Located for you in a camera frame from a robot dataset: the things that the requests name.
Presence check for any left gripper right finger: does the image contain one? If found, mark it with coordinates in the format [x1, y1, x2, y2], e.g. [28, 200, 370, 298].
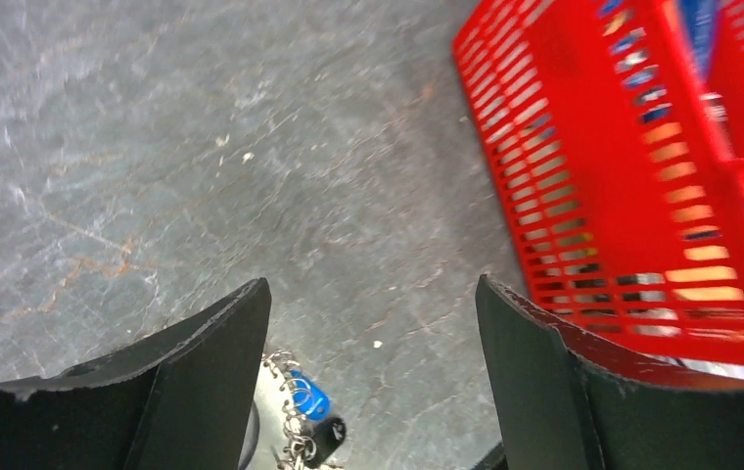
[475, 276, 744, 469]

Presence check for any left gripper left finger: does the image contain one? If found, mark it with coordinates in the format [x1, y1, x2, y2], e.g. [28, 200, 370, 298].
[0, 278, 271, 469]

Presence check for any blue key tag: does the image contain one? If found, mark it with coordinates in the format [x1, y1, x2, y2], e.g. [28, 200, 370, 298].
[290, 370, 331, 422]

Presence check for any black key tag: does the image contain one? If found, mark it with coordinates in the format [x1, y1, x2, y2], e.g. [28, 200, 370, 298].
[303, 416, 348, 469]

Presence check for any red plastic basket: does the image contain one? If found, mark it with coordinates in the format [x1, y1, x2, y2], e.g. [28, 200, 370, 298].
[452, 1, 744, 365]

